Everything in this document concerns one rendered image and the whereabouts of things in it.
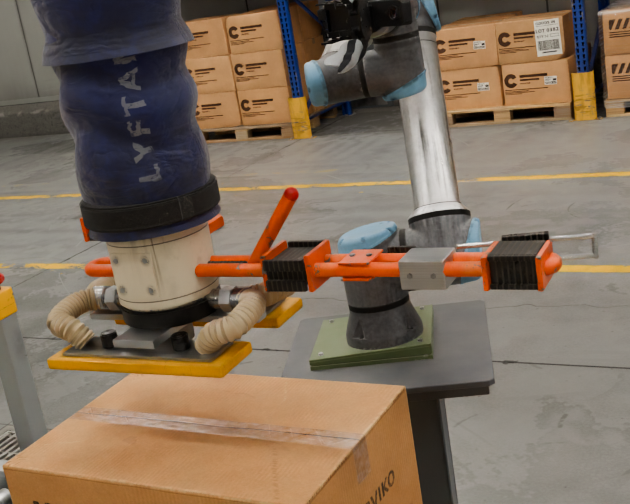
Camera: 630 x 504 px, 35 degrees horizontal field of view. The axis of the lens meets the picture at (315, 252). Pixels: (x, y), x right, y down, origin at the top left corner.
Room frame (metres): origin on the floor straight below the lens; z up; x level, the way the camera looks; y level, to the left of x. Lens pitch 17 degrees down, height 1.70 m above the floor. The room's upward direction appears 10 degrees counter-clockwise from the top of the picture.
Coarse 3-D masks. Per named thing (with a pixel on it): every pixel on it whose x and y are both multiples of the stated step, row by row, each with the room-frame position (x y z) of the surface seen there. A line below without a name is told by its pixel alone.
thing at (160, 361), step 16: (112, 336) 1.53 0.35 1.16; (176, 336) 1.46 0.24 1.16; (64, 352) 1.54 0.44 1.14; (80, 352) 1.53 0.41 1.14; (96, 352) 1.52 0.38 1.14; (112, 352) 1.50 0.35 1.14; (128, 352) 1.49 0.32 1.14; (144, 352) 1.48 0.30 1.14; (160, 352) 1.47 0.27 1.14; (176, 352) 1.46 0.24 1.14; (192, 352) 1.45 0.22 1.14; (224, 352) 1.44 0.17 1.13; (240, 352) 1.44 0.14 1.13; (64, 368) 1.52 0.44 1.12; (80, 368) 1.51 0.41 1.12; (96, 368) 1.49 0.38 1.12; (112, 368) 1.48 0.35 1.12; (128, 368) 1.46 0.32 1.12; (144, 368) 1.45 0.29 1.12; (160, 368) 1.43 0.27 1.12; (176, 368) 1.42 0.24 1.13; (192, 368) 1.41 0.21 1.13; (208, 368) 1.39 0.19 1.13; (224, 368) 1.39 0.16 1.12
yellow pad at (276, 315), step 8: (280, 304) 1.62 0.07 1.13; (288, 304) 1.61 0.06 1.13; (296, 304) 1.62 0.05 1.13; (272, 312) 1.58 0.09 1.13; (280, 312) 1.58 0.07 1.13; (288, 312) 1.59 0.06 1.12; (120, 320) 1.70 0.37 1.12; (264, 320) 1.56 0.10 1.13; (272, 320) 1.55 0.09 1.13; (280, 320) 1.56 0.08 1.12
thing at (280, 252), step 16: (304, 240) 1.52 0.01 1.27; (320, 240) 1.50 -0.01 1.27; (272, 256) 1.48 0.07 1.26; (288, 256) 1.47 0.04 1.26; (304, 256) 1.42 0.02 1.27; (320, 256) 1.45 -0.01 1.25; (272, 272) 1.45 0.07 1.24; (288, 272) 1.43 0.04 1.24; (304, 272) 1.42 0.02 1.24; (272, 288) 1.44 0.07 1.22; (288, 288) 1.43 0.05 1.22; (304, 288) 1.41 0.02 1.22
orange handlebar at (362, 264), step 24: (216, 216) 1.83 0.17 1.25; (96, 264) 1.63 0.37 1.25; (216, 264) 1.51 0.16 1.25; (240, 264) 1.49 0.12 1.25; (336, 264) 1.41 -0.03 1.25; (360, 264) 1.39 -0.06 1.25; (384, 264) 1.38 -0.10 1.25; (456, 264) 1.33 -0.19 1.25; (480, 264) 1.31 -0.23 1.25; (552, 264) 1.27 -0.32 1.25
